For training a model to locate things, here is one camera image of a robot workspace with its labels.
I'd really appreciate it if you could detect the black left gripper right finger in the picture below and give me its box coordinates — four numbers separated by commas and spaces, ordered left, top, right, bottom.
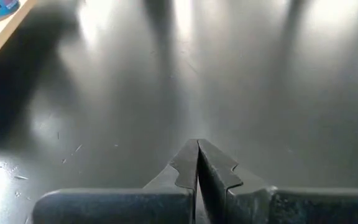
197, 139, 358, 224

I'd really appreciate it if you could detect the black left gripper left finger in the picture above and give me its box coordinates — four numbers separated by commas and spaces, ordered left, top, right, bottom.
32, 139, 200, 224

